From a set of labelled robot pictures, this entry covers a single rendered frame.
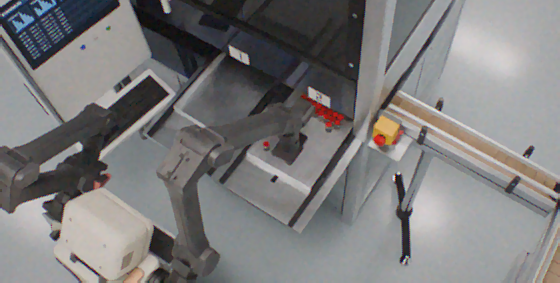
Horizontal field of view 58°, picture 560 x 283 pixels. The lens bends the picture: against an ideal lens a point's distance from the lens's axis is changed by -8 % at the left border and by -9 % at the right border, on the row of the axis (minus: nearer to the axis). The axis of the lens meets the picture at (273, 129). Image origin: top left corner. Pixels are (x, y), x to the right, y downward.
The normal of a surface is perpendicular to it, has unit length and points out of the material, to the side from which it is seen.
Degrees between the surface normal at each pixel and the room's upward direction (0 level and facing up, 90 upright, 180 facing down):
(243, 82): 0
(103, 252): 48
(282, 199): 0
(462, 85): 0
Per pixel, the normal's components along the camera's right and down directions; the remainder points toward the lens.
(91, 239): -0.45, 0.22
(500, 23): -0.07, -0.49
